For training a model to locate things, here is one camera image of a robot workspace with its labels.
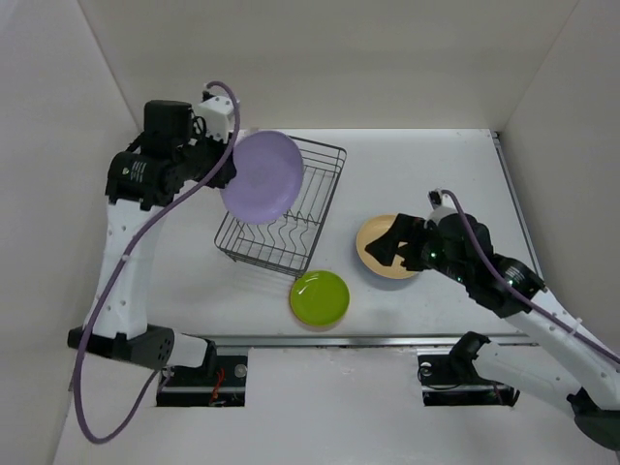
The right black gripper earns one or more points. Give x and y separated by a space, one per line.
406 228

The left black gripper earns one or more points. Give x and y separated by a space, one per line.
199 135

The green plate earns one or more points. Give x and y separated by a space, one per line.
319 297

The orange plate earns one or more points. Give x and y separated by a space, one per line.
316 328

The light purple plate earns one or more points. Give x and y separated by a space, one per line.
387 284

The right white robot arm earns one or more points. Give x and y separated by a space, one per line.
583 383

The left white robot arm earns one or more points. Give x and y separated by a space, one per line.
141 191

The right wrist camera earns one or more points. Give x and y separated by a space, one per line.
438 203

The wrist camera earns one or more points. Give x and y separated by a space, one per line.
218 115
438 203

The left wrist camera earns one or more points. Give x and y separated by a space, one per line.
218 115

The grey wire dish rack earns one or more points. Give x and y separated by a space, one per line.
287 244

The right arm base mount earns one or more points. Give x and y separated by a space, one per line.
442 386

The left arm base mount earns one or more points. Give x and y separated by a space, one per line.
189 387

